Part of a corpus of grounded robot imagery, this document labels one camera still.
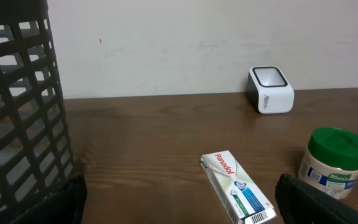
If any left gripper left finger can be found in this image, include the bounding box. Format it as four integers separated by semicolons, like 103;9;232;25
9;174;88;224

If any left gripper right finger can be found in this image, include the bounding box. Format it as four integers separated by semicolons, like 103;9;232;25
275;173;358;224

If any green lidded jar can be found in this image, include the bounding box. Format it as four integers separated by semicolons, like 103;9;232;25
298;127;358;200

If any grey plastic basket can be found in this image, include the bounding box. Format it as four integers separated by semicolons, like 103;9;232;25
0;1;73;212

